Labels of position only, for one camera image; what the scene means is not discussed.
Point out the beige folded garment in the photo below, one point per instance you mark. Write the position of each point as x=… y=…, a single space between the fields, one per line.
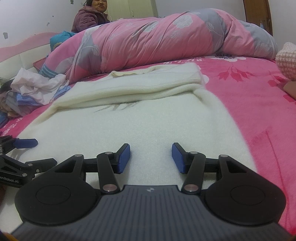
x=291 y=89

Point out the beige crumpled cloth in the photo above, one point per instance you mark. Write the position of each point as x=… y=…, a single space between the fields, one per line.
x=10 y=106

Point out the pale yellow wardrobe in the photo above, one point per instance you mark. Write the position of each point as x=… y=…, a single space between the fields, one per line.
x=138 y=9

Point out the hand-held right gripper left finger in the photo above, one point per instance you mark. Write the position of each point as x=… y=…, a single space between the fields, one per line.
x=123 y=158

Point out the white crumpled cloth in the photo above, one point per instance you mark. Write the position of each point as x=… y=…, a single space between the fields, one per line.
x=34 y=83

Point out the dark cloth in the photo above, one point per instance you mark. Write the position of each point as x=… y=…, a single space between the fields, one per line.
x=7 y=87

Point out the pink pillow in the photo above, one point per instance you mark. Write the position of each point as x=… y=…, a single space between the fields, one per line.
x=39 y=64

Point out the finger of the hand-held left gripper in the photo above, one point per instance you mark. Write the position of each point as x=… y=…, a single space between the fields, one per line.
x=27 y=143
x=45 y=163

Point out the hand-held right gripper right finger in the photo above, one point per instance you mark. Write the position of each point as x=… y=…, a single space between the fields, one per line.
x=178 y=160

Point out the cream white sweater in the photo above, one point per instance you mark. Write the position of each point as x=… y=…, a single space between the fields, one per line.
x=138 y=120

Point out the pink white headboard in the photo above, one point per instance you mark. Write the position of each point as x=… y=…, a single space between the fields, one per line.
x=13 y=60

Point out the pink grey floral duvet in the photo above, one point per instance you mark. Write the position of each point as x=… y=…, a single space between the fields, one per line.
x=161 y=39

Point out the pink checkered folded sweater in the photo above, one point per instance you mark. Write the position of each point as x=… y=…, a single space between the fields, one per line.
x=286 y=60

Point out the brown wooden door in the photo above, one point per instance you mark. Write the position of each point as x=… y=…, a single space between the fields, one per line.
x=256 y=14

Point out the light blue cloth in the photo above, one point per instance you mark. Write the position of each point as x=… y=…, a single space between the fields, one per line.
x=30 y=99

